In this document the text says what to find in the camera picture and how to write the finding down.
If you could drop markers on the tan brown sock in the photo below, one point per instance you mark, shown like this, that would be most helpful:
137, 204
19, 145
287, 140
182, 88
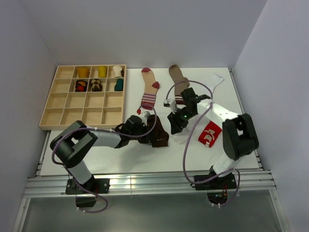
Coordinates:
178, 78

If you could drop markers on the white black-striped sock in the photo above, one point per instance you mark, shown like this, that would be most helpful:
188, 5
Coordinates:
213, 81

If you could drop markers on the cream rolled sock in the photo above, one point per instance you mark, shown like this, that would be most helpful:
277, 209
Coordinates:
118, 71

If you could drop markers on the teal rolled sock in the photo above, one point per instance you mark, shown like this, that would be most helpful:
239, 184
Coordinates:
119, 86

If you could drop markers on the plain white sock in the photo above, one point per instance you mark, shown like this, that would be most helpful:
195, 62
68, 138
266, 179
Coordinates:
181, 138

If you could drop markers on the aluminium frame rail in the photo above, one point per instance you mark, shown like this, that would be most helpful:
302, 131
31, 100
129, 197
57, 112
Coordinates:
142, 184

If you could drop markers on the red patterned sock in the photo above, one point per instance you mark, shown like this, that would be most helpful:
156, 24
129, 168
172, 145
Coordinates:
210, 134

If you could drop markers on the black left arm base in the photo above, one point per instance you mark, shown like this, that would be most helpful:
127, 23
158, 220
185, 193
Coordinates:
97, 186

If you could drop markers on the orange rolled sock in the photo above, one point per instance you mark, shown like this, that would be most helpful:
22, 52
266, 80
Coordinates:
83, 72

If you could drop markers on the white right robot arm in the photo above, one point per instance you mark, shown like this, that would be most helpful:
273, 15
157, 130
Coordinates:
238, 132

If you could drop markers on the beige maroon striped sock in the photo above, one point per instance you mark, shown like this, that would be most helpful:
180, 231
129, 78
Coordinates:
151, 86

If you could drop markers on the argyle red rolled sock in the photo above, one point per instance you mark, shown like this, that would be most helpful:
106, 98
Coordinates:
80, 86

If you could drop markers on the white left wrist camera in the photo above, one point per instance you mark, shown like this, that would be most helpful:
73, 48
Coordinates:
143, 116

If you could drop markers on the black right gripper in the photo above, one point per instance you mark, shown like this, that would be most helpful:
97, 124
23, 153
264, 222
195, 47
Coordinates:
175, 123

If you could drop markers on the argyle brown rolled sock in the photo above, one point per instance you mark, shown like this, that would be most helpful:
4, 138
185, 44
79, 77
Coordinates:
95, 85

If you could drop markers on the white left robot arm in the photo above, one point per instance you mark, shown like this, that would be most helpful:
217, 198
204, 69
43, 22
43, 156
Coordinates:
72, 145

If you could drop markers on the wooden compartment tray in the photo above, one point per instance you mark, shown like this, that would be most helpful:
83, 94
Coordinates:
64, 106

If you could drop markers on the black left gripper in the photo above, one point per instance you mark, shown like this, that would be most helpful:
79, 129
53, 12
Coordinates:
145, 140

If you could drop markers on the dark brown striped sock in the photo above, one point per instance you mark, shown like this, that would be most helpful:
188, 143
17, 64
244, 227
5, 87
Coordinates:
158, 136

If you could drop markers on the yellow rolled sock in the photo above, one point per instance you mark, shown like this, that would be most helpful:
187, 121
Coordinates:
102, 71

